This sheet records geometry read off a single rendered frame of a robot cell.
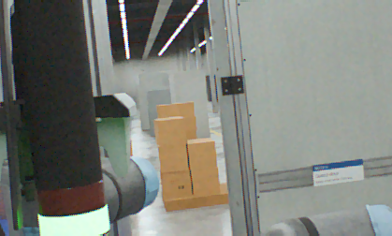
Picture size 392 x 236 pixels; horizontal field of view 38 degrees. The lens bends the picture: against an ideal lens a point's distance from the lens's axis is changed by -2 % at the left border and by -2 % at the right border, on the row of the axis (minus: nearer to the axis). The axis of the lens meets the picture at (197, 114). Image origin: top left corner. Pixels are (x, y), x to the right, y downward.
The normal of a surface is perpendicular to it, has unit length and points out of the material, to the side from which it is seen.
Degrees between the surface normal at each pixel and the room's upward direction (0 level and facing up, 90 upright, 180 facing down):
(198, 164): 90
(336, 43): 91
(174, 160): 90
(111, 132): 94
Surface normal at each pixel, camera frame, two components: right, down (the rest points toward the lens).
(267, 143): 0.11, 0.04
